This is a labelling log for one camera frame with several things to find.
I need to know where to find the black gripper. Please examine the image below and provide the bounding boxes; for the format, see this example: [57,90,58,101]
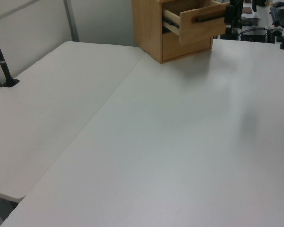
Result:
[225,0,238,25]

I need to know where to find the wooden drawer with black handle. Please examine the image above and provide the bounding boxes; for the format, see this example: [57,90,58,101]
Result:
[162,0,229,46]

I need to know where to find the wooden drawer with notch grip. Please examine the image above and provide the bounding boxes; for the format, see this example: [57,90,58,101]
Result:
[162,33,213,62]

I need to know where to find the light wooden drawer cabinet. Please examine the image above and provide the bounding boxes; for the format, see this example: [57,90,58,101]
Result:
[131,0,213,65]

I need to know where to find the black electronic device box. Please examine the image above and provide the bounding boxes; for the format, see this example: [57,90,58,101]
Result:
[241,28,268,43]

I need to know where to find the silver metal clamp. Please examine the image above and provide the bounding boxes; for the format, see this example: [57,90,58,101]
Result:
[267,27,284,44]

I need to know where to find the black computer keyboard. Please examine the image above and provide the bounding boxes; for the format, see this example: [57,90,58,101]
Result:
[269,6,284,27]

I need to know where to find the grey metal partition post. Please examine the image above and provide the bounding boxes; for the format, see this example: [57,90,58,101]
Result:
[63,0,80,42]

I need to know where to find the black camera stand pole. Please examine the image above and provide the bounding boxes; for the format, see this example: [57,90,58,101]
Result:
[0,20,21,89]

